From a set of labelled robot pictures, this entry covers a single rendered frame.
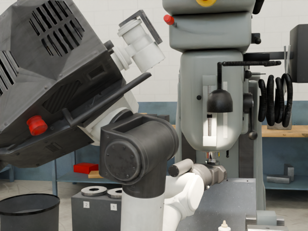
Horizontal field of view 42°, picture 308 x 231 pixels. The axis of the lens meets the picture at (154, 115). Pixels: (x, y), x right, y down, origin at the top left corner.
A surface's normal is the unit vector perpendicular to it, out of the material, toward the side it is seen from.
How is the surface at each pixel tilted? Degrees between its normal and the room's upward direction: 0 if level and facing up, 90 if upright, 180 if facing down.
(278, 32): 90
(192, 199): 82
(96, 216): 90
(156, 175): 102
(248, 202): 62
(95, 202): 90
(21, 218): 93
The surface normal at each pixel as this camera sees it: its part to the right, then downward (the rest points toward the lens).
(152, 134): 0.53, -0.69
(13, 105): -0.36, -0.18
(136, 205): -0.30, 0.25
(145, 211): 0.17, 0.29
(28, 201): 0.35, 0.02
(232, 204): -0.18, -0.37
